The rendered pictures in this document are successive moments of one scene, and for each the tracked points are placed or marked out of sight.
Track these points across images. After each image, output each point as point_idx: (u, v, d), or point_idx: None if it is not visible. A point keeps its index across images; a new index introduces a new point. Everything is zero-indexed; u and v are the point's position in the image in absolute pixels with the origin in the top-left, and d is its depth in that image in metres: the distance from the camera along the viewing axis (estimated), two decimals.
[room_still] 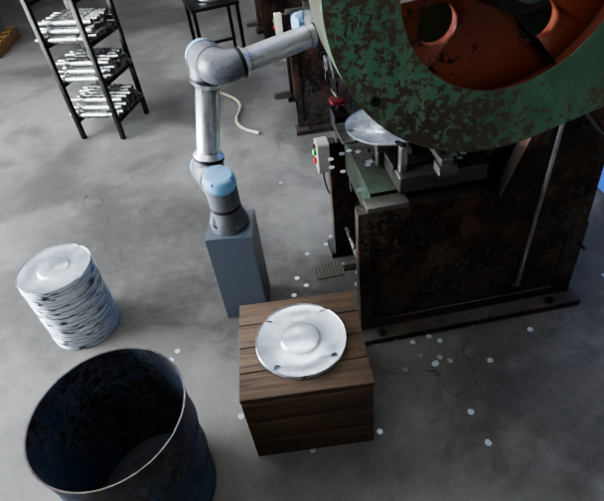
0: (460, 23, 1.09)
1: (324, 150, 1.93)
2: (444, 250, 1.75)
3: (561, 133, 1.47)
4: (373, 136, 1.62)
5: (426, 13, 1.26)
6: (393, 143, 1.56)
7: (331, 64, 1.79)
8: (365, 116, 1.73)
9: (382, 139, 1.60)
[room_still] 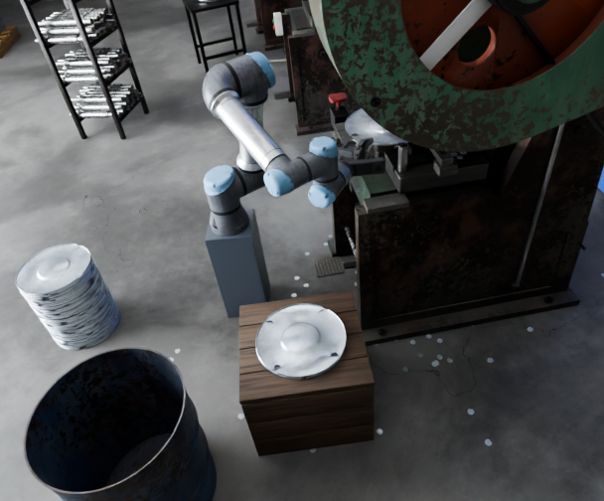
0: (497, 30, 1.11)
1: None
2: (444, 250, 1.75)
3: (561, 133, 1.47)
4: (380, 137, 1.61)
5: None
6: (405, 141, 1.56)
7: (369, 174, 1.50)
8: (361, 119, 1.71)
9: (391, 139, 1.59)
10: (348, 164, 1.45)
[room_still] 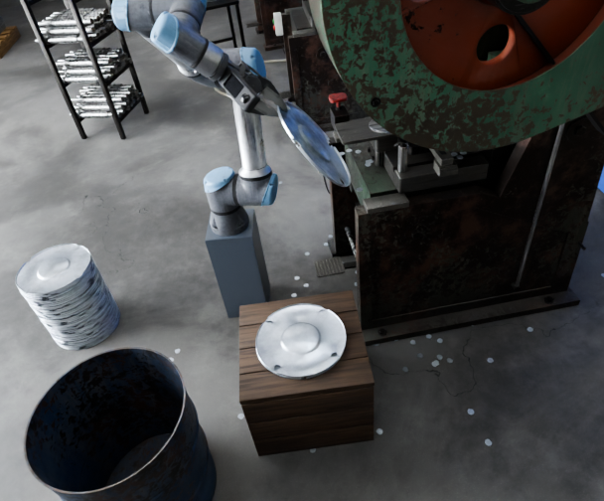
0: None
1: None
2: (444, 250, 1.75)
3: (561, 133, 1.47)
4: (290, 122, 1.25)
5: None
6: (291, 134, 1.18)
7: (232, 97, 1.14)
8: (312, 127, 1.39)
9: (292, 129, 1.22)
10: (226, 60, 1.13)
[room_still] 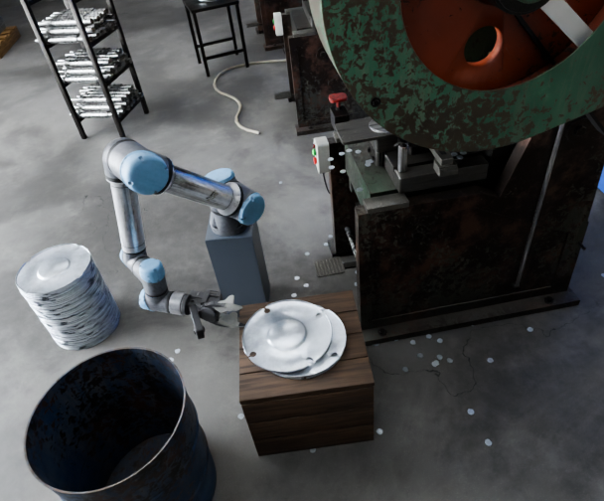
0: None
1: (324, 150, 1.93)
2: (444, 250, 1.75)
3: (561, 133, 1.47)
4: (258, 331, 1.58)
5: None
6: (244, 351, 1.52)
7: None
8: (297, 311, 1.62)
9: (254, 340, 1.55)
10: (183, 304, 1.59)
